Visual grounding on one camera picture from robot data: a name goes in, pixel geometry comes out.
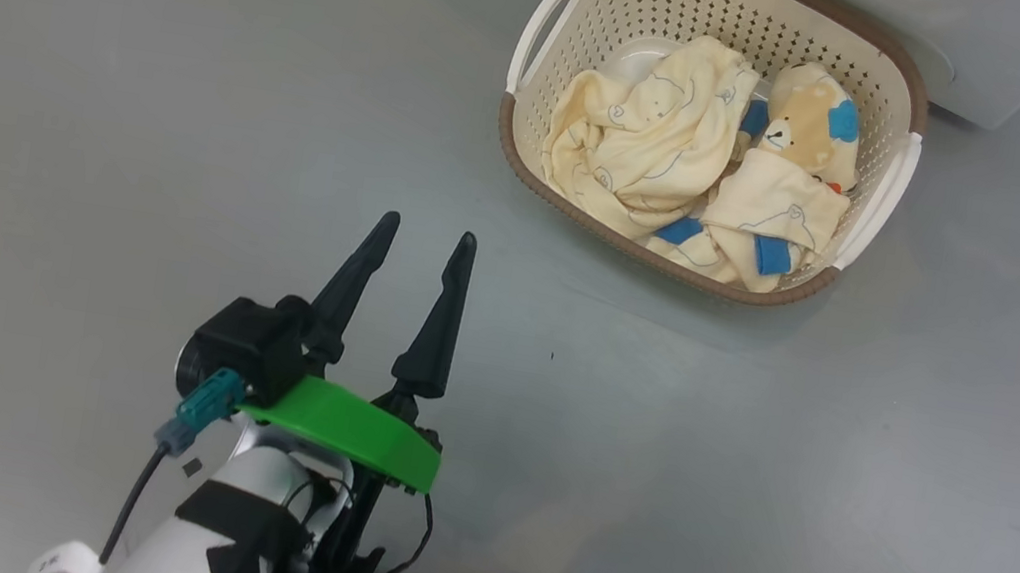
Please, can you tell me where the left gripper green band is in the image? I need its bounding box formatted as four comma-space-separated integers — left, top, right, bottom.
214, 193, 482, 573

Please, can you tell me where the yellow top with bear patch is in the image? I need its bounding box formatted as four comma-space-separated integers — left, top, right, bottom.
641, 43, 874, 306

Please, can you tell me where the cream laundry basket brown rim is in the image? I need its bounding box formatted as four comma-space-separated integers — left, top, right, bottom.
477, 0, 946, 328

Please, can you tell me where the white front-load washing machine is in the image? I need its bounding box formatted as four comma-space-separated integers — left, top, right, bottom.
573, 0, 1020, 134

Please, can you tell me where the left camera cable teal plug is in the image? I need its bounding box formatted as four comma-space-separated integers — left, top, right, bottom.
99, 354, 250, 573

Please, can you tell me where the thin black left gripper cable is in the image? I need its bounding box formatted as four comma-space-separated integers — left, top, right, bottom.
366, 485, 439, 573

